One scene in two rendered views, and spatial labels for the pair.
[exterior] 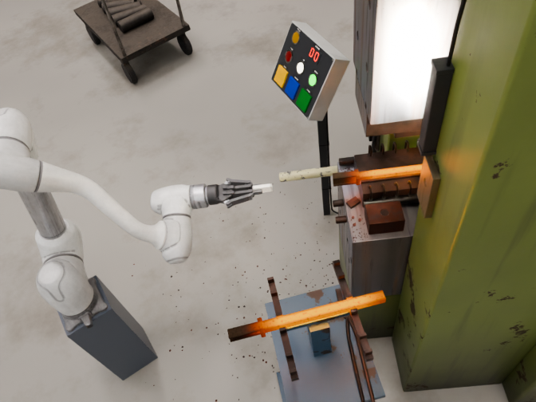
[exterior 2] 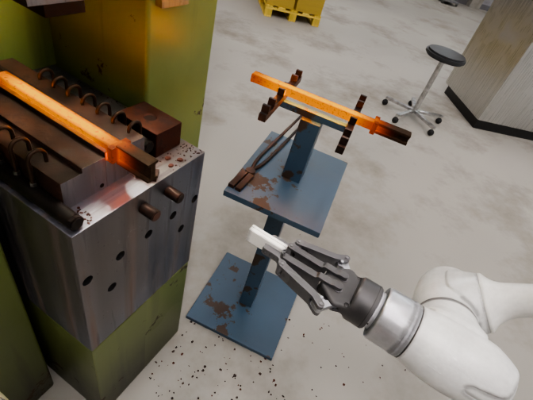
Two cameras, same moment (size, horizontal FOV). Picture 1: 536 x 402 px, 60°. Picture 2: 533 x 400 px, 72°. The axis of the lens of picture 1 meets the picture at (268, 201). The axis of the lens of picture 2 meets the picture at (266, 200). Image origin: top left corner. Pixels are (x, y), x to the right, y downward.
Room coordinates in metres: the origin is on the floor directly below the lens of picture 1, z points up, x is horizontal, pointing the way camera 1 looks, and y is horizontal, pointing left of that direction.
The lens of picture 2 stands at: (1.51, 0.08, 1.46)
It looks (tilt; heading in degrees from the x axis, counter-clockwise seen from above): 41 degrees down; 192
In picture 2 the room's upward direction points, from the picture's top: 18 degrees clockwise
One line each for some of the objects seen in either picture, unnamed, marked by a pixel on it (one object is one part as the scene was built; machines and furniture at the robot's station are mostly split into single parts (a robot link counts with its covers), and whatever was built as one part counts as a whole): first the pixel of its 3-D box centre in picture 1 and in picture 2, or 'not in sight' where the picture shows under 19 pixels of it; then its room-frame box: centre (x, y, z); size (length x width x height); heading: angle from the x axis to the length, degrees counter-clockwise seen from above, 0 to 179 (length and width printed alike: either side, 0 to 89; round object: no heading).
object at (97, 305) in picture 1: (80, 305); not in sight; (0.99, 0.85, 0.63); 0.22 x 0.18 x 0.06; 24
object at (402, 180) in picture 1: (415, 171); (35, 123); (1.03, -0.55, 0.96); 0.42 x 0.20 x 0.09; 83
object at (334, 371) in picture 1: (320, 347); (291, 177); (0.56, -0.07, 0.75); 0.40 x 0.30 x 0.02; 2
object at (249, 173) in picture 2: (361, 372); (277, 144); (0.44, -0.17, 0.77); 0.60 x 0.04 x 0.01; 177
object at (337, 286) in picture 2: (238, 188); (308, 275); (1.11, 0.10, 1.00); 0.11 x 0.01 x 0.04; 84
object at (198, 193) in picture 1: (200, 195); (389, 319); (1.11, 0.24, 1.00); 0.09 x 0.06 x 0.09; 173
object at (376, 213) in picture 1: (384, 217); (149, 128); (0.88, -0.38, 0.95); 0.12 x 0.09 x 0.07; 83
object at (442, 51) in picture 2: not in sight; (430, 87); (-2.18, 0.46, 0.33); 0.62 x 0.59 x 0.66; 26
